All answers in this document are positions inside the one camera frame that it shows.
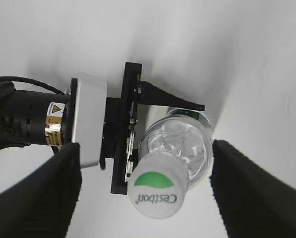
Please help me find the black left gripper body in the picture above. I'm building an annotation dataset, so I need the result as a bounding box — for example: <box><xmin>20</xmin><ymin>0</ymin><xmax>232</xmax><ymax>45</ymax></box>
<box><xmin>99</xmin><ymin>62</ymin><xmax>142</xmax><ymax>195</ymax></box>

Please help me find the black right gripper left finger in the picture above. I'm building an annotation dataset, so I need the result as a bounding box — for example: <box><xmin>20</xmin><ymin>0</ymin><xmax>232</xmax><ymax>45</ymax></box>
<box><xmin>0</xmin><ymin>143</ymin><xmax>82</xmax><ymax>238</ymax></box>

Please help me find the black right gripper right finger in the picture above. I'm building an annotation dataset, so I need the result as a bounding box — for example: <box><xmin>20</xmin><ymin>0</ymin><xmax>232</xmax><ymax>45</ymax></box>
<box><xmin>210</xmin><ymin>140</ymin><xmax>296</xmax><ymax>238</ymax></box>

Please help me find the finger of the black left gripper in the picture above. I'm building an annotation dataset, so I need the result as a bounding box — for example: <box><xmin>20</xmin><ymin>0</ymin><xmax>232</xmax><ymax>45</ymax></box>
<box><xmin>138</xmin><ymin>81</ymin><xmax>205</xmax><ymax>111</ymax></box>

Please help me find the clear Cestbon water bottle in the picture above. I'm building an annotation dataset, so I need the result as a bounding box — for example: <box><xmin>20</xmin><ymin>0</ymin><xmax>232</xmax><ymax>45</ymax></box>
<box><xmin>138</xmin><ymin>108</ymin><xmax>213</xmax><ymax>189</ymax></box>

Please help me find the white green bottle cap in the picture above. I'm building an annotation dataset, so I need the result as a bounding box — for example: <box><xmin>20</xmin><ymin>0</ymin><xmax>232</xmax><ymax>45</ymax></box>
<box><xmin>128</xmin><ymin>152</ymin><xmax>188</xmax><ymax>219</ymax></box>

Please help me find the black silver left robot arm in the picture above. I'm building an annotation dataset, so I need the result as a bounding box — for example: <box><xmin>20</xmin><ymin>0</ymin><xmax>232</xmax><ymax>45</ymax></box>
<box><xmin>0</xmin><ymin>62</ymin><xmax>205</xmax><ymax>195</ymax></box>

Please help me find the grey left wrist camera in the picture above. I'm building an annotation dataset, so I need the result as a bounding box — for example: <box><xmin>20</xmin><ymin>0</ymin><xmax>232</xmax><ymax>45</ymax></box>
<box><xmin>64</xmin><ymin>72</ymin><xmax>107</xmax><ymax>169</ymax></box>

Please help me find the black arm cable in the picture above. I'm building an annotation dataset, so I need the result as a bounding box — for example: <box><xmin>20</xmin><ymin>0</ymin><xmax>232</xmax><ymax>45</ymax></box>
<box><xmin>0</xmin><ymin>76</ymin><xmax>65</xmax><ymax>95</ymax></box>

